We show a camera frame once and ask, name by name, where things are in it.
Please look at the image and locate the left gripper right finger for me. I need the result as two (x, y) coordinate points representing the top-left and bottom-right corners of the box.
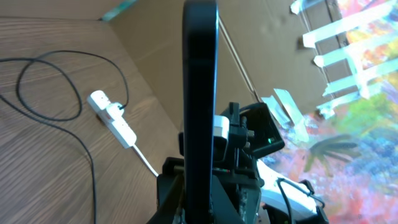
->
(211, 175), (244, 224)

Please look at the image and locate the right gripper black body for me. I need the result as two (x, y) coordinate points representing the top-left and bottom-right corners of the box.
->
(155, 103), (264, 223)

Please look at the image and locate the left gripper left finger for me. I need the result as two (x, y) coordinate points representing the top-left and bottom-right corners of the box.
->
(147, 174), (184, 224)

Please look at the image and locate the black USB charging cable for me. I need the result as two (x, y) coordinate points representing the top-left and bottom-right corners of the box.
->
(0, 50), (130, 224)

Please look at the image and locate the Samsung Galaxy smartphone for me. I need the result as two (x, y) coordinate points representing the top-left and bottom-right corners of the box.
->
(182, 1), (218, 223)

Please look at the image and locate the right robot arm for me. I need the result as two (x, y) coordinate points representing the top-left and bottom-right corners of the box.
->
(151, 103), (328, 223)

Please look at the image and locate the white USB charger plug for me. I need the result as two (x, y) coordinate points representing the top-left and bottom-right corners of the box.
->
(104, 102), (124, 121)

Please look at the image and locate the white power strip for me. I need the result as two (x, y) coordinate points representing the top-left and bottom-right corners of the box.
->
(87, 90), (137, 149)

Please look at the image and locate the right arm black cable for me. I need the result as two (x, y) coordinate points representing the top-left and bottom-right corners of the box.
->
(275, 177), (326, 224)

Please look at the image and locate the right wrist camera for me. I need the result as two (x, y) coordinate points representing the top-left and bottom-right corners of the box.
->
(213, 115), (229, 162)

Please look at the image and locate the white power strip cord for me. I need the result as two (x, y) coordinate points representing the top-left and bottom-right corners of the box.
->
(132, 144), (160, 178)

